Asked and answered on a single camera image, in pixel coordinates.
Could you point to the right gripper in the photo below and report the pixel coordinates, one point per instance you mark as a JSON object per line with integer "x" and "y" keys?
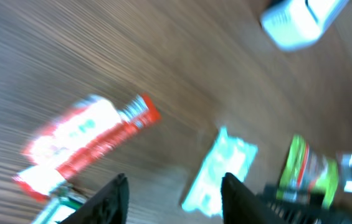
{"x": 299, "y": 206}

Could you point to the teal wipes pack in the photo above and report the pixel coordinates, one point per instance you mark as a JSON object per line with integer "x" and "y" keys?
{"x": 227, "y": 154}

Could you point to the red chocolate bar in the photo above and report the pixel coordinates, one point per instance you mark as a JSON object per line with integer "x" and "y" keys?
{"x": 39, "y": 181}

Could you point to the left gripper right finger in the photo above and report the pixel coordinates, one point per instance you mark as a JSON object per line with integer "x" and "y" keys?
{"x": 241, "y": 206}

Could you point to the green white gum pack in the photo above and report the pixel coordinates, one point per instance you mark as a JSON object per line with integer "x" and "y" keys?
{"x": 65, "y": 202}

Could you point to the red tissue pack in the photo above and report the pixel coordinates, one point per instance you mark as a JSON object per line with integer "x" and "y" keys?
{"x": 66, "y": 134}

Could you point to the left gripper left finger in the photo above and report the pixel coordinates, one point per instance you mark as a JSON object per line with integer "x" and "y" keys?
{"x": 107, "y": 206}

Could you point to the green gummy candy bag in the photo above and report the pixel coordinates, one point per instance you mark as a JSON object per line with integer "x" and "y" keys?
{"x": 308, "y": 171}

